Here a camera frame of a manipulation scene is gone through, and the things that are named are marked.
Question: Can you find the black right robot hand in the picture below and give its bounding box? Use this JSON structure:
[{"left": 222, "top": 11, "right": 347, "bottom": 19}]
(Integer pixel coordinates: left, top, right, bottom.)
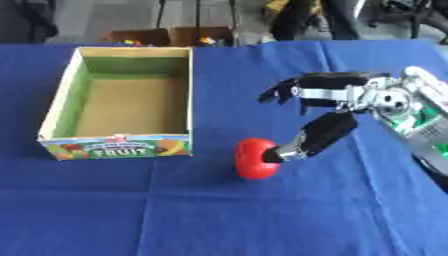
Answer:
[{"left": 257, "top": 71, "right": 392, "bottom": 164}]

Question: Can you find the brown cardboard box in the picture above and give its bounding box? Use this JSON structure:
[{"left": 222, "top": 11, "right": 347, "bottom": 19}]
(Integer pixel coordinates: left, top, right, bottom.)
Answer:
[
  {"left": 168, "top": 25, "right": 237, "bottom": 48},
  {"left": 103, "top": 28, "right": 172, "bottom": 47}
]

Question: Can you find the cardboard box with green inside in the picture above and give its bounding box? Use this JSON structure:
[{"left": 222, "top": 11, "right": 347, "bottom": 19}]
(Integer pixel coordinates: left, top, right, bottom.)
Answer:
[{"left": 36, "top": 46, "right": 196, "bottom": 162}]

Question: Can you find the red round toy fruit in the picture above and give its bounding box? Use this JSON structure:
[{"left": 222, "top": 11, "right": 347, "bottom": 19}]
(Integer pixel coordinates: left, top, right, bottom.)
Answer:
[{"left": 232, "top": 137, "right": 282, "bottom": 180}]

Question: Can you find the black chair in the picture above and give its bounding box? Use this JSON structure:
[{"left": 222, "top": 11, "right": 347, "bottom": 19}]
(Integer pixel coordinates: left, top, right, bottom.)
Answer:
[{"left": 365, "top": 0, "right": 448, "bottom": 45}]

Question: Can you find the black tripod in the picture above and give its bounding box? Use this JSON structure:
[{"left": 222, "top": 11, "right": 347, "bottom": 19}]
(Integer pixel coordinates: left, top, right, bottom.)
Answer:
[{"left": 154, "top": 0, "right": 242, "bottom": 47}]

